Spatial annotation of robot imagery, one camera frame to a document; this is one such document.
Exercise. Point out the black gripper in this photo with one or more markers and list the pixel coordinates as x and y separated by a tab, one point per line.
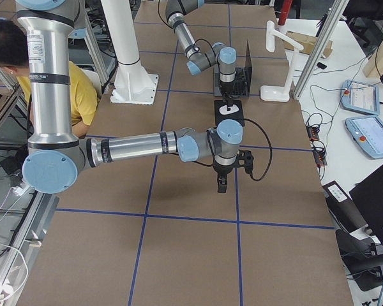
226	88
223	170

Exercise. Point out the white computer mouse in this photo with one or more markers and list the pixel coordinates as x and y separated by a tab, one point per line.
225	110

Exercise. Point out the black mouse pad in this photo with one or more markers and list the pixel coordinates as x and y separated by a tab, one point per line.
238	116

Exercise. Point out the grey laptop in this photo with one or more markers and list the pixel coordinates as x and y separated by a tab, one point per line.
248	73

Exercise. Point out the cardboard box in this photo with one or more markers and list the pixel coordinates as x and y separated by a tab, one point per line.
308	42

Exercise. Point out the black power strip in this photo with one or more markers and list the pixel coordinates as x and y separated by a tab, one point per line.
317	146

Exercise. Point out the red cylinder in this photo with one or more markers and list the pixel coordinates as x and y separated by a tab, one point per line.
284	12

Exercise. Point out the upper blue teach pendant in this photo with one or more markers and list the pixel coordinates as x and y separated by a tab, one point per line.
360	97

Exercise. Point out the blue teach pendant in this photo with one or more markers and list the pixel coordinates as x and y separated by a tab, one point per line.
360	97
367	132

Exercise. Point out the lower blue teach pendant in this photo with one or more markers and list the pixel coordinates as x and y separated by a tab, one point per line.
367	132

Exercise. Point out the black monitor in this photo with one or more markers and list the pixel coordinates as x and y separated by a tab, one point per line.
368	198

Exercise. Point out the person in yellow shirt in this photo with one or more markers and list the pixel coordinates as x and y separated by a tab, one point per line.
63	97

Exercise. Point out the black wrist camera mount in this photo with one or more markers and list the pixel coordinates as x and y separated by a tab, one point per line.
244	160

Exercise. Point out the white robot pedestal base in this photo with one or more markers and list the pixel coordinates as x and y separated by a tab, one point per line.
132	84

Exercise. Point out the aluminium frame post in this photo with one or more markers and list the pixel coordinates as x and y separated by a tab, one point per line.
327	30

